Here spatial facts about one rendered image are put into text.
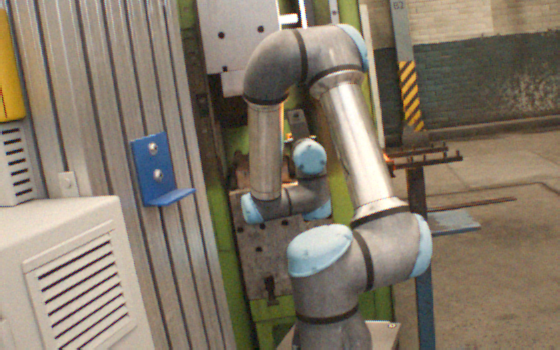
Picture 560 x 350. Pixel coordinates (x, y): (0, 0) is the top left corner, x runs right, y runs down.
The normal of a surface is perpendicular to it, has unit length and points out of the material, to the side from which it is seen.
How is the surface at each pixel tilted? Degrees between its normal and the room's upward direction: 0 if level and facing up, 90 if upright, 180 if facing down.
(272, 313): 90
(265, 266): 90
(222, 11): 90
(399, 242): 63
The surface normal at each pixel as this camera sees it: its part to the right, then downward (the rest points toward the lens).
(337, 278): 0.29, 0.13
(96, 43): 0.92, -0.07
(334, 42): 0.20, -0.33
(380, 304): 0.07, 0.17
